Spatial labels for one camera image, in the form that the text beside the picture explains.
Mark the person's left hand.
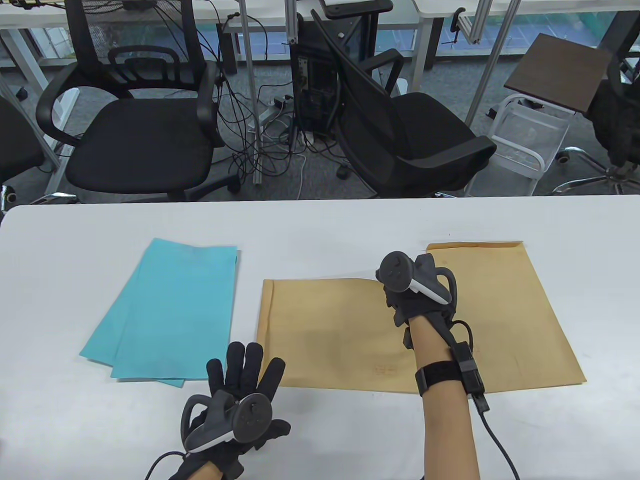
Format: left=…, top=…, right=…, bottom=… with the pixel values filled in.
left=172, top=341, right=292, bottom=480

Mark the person's right hand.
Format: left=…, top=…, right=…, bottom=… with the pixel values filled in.
left=382, top=285, right=455, bottom=328

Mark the grey hand controller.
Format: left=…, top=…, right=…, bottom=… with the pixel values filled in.
left=375, top=251, right=460, bottom=321
left=180, top=392, right=274, bottom=454

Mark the brown paper envelope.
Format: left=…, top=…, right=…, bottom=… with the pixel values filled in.
left=426, top=241, right=587, bottom=396
left=256, top=277, right=423, bottom=397

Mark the teal paper sheet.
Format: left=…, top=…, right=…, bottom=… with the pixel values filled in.
left=111, top=241, right=240, bottom=382
left=79, top=238, right=240, bottom=389

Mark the person's right forearm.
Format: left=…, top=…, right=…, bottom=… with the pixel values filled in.
left=406, top=316, right=482, bottom=480

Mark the black office chair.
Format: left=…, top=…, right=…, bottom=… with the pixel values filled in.
left=551, top=50, right=640, bottom=197
left=0, top=94, right=79, bottom=213
left=36, top=0, right=241, bottom=202
left=311, top=9, right=498, bottom=200

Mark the white metal rack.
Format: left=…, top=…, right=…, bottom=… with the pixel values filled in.
left=465, top=92, right=571, bottom=197

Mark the black computer tower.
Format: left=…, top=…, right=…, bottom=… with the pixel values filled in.
left=290, top=20, right=347, bottom=142

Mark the dark brown board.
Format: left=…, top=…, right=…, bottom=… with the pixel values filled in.
left=503, top=33, right=614, bottom=114

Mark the black clamp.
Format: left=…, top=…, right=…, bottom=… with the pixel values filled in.
left=441, top=7, right=467, bottom=48

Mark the aluminium profile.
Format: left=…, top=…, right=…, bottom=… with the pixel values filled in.
left=459, top=0, right=495, bottom=46
left=284, top=0, right=302, bottom=46

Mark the black right wrist strap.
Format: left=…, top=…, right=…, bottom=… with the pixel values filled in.
left=415, top=341, right=491, bottom=414

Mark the black left glove cable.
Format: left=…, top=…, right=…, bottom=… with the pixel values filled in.
left=145, top=451, right=188, bottom=480

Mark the black glove cable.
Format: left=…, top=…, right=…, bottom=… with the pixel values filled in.
left=145, top=451, right=188, bottom=480
left=450, top=320, right=522, bottom=480

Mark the black right glove cable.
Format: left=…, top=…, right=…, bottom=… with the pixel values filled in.
left=450, top=320, right=522, bottom=480

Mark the white cable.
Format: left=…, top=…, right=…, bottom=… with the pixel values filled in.
left=285, top=150, right=309, bottom=201

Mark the tangle of black cables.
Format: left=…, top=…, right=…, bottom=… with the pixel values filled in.
left=197, top=0, right=351, bottom=190

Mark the aluminium post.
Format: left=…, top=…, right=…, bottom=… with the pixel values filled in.
left=239, top=0, right=264, bottom=186
left=465, top=0, right=522, bottom=127

